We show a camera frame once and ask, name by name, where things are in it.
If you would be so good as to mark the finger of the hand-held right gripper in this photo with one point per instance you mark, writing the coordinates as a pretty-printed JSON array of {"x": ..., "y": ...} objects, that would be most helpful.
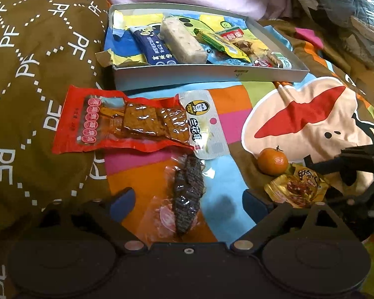
[{"x": 336, "y": 169}]

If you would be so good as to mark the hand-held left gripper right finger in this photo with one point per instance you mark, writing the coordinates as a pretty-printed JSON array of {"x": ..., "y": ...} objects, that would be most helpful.
[{"x": 255, "y": 201}]

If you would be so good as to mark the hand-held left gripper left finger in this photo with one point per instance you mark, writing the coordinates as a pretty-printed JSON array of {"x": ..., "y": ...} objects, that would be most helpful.
[{"x": 124, "y": 201}]

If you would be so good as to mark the golden snack packet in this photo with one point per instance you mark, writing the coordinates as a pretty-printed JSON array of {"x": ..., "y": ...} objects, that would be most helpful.
[{"x": 296, "y": 188}]

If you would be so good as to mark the clear packet of dark jerky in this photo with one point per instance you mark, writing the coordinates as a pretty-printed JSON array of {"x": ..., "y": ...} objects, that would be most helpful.
[{"x": 187, "y": 193}]

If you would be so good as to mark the red dried tofu packet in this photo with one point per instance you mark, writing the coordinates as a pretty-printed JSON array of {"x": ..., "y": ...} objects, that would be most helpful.
[{"x": 112, "y": 121}]

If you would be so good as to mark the white snack packet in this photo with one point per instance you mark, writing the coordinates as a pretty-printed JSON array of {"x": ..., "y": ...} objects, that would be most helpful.
[{"x": 205, "y": 121}]

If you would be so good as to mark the grey shallow box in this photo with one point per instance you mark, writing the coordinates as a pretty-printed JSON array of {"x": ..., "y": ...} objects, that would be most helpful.
[{"x": 205, "y": 76}]

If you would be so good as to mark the blue snack packet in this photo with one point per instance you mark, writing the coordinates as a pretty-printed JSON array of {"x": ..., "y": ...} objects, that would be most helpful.
[{"x": 151, "y": 48}]

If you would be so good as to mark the green yellow snack packet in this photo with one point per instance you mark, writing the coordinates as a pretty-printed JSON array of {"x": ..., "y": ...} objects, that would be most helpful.
[{"x": 221, "y": 45}]

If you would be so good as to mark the red label snack packet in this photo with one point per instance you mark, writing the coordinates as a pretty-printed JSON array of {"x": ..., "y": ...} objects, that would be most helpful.
[{"x": 237, "y": 37}]

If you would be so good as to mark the beige snack bar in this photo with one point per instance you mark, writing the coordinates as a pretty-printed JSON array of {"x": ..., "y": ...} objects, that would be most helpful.
[{"x": 182, "y": 40}]

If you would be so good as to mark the mandarin orange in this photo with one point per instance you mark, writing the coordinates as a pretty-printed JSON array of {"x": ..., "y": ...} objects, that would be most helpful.
[{"x": 272, "y": 161}]

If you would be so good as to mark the colourful printed blanket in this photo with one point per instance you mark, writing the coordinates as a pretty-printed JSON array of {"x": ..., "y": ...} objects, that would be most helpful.
[{"x": 305, "y": 124}]

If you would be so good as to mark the small white green packet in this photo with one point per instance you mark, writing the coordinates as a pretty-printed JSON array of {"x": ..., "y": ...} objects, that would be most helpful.
[{"x": 285, "y": 61}]

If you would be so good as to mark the brown patterned pillow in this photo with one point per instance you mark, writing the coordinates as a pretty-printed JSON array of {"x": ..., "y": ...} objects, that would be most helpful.
[{"x": 34, "y": 99}]

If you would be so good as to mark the clear plastic bag of clothes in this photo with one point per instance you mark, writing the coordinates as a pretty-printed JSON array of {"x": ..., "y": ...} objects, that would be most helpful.
[{"x": 346, "y": 6}]

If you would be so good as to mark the cartoon drawing box liner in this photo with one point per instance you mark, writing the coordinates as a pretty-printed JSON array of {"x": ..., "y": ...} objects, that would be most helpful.
[{"x": 134, "y": 20}]

